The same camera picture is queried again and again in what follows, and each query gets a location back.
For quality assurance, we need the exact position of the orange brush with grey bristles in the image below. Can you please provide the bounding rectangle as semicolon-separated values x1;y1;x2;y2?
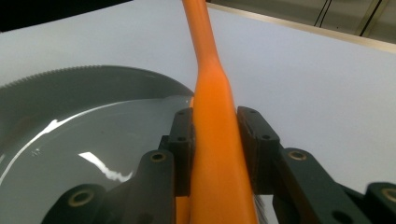
176;0;265;224

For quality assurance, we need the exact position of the light wooden table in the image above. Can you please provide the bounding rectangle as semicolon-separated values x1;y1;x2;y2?
205;2;396;54

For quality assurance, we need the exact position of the grey dustpan with orange edge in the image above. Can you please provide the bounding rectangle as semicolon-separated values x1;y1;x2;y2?
0;64;195;224

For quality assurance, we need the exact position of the black hanging cable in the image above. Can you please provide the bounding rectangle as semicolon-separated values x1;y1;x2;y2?
320;0;332;27
313;0;329;27

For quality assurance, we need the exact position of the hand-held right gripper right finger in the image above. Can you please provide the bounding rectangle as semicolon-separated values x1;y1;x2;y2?
236;105;283;195

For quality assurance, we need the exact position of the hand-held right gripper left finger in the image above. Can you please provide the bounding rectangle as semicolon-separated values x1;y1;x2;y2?
159;107;196;198

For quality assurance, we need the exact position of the dark curtain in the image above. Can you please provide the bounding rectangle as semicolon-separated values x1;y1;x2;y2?
0;0;134;33

